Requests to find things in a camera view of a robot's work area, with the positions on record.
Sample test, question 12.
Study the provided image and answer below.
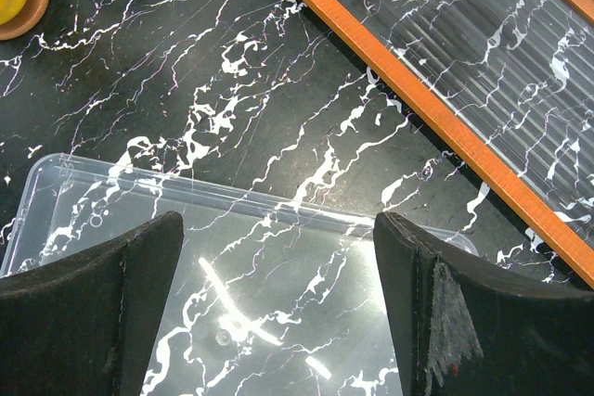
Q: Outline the wooden shelf rack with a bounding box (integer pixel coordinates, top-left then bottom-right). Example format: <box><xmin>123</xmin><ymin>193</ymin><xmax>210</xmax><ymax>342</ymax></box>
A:
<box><xmin>303</xmin><ymin>0</ymin><xmax>593</xmax><ymax>282</ymax></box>

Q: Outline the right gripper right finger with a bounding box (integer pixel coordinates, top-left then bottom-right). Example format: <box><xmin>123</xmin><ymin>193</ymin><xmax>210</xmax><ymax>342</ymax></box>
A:
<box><xmin>373</xmin><ymin>212</ymin><xmax>593</xmax><ymax>395</ymax></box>

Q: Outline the light wooden coaster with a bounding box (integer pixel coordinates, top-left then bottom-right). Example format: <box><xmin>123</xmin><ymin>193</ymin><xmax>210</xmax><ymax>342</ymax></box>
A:
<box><xmin>1</xmin><ymin>0</ymin><xmax>49</xmax><ymax>41</ymax></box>

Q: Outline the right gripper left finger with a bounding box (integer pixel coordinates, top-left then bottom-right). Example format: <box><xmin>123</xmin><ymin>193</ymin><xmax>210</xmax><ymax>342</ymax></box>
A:
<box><xmin>1</xmin><ymin>211</ymin><xmax>184</xmax><ymax>395</ymax></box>

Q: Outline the clear plastic tray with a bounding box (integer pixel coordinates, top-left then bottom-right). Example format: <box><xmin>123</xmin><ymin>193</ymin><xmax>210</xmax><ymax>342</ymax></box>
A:
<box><xmin>0</xmin><ymin>152</ymin><xmax>479</xmax><ymax>396</ymax></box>

